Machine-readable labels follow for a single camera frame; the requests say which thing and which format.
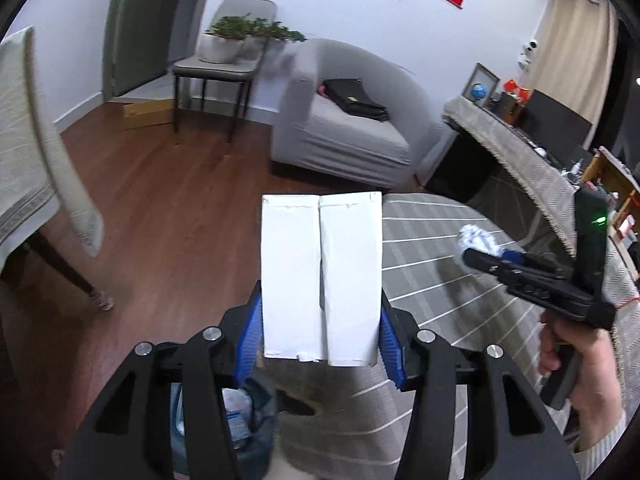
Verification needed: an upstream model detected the picture frame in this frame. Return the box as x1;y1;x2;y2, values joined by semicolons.
461;62;501;108

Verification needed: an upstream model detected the white paper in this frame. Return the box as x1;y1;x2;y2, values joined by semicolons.
457;224;507;261

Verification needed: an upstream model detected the grey armchair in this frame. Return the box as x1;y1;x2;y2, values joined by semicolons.
270;37;446;191

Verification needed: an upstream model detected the black bag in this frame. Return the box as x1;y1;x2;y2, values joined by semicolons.
322;78;390;122

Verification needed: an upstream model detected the grey checked tablecloth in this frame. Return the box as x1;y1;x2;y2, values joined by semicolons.
272;192;623;480

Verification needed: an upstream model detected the wooden shelf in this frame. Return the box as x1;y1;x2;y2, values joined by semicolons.
580;146;640;253

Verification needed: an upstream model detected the white wall camera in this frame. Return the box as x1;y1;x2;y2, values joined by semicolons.
517;39;541;69

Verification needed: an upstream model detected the red decoration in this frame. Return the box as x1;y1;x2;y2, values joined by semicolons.
501;79;534;104

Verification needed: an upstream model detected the person's right hand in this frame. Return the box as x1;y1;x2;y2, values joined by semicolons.
539;310;626;453

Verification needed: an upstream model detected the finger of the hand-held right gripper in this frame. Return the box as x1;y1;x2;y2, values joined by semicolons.
497;247;568;273
462;249;571;288

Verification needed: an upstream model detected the black monitor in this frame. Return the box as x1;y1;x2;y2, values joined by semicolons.
520;89;594;162

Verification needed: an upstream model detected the beige curtain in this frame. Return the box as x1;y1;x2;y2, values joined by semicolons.
520;0;621;137

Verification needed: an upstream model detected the beige desk cloth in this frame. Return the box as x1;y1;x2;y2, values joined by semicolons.
442;96;640;281

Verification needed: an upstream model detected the grey door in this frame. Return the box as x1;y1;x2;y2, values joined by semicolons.
102;0;221;104

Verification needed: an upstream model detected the dark wooden table leg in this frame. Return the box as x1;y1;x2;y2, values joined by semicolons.
0;232;115;311

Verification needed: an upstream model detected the dark trash bin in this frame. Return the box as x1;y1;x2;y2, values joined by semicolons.
170;377;278;480

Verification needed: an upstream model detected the large white potted plant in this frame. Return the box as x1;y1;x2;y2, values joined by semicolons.
199;15;266;64

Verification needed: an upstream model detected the blue white plastic wrapper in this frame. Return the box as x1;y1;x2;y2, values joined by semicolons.
222;389;253;448

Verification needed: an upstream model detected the person's right forearm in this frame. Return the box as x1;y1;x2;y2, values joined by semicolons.
572;410;628;468

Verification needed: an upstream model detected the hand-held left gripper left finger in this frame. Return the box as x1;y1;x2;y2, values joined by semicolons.
57;280;266;480

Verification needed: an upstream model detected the beige tablecloth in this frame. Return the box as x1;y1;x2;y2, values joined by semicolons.
0;26;105;281

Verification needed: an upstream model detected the cardboard box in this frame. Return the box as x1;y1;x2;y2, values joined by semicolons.
122;100;176;131

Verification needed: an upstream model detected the small potted plant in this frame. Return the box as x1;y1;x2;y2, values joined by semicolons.
242;20;307;58

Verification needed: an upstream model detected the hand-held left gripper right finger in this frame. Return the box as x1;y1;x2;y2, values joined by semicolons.
379;294;581;480

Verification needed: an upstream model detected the grey chair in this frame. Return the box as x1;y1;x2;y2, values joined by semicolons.
172;0;278;144

